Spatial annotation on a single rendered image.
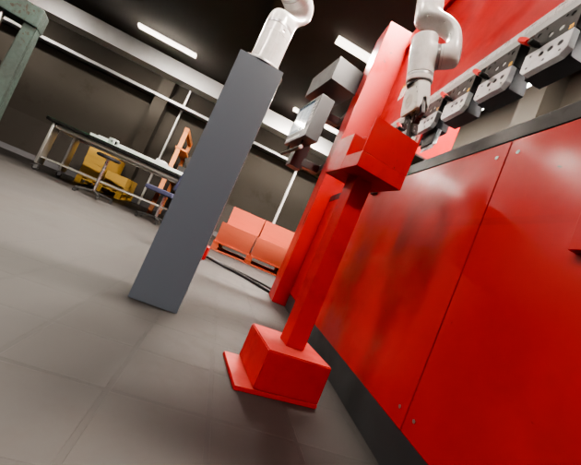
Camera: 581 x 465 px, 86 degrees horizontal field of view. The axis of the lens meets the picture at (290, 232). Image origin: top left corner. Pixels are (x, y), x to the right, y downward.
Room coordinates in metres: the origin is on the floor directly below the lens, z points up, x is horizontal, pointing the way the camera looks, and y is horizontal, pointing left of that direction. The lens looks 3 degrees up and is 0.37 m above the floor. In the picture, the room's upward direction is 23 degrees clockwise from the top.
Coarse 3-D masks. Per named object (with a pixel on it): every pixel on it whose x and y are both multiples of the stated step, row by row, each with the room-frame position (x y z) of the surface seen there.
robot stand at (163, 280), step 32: (256, 64) 1.14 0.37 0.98; (224, 96) 1.13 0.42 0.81; (256, 96) 1.15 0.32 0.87; (224, 128) 1.14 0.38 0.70; (256, 128) 1.16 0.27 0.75; (192, 160) 1.13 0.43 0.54; (224, 160) 1.15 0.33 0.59; (192, 192) 1.14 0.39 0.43; (224, 192) 1.16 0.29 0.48; (160, 224) 1.13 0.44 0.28; (192, 224) 1.15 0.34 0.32; (160, 256) 1.14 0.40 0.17; (192, 256) 1.16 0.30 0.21; (160, 288) 1.15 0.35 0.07
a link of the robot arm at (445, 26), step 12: (420, 0) 1.00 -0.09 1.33; (432, 0) 0.97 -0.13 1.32; (444, 0) 0.99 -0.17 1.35; (420, 12) 0.99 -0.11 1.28; (432, 12) 0.96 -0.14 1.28; (444, 12) 0.95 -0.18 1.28; (420, 24) 1.00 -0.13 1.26; (432, 24) 0.98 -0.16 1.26; (444, 24) 0.96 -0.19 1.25; (456, 24) 0.93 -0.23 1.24; (444, 36) 0.99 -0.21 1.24; (456, 36) 0.93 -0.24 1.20; (444, 48) 0.94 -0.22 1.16; (456, 48) 0.93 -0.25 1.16; (444, 60) 0.95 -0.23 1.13; (456, 60) 0.94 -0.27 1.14
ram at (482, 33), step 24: (456, 0) 1.73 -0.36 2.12; (480, 0) 1.43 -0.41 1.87; (504, 0) 1.22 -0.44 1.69; (528, 0) 1.06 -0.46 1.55; (552, 0) 0.94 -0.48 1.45; (576, 0) 0.84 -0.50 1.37; (480, 24) 1.33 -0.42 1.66; (504, 24) 1.15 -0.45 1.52; (528, 24) 1.01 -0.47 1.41; (480, 48) 1.25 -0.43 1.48; (456, 72) 1.37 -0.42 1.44
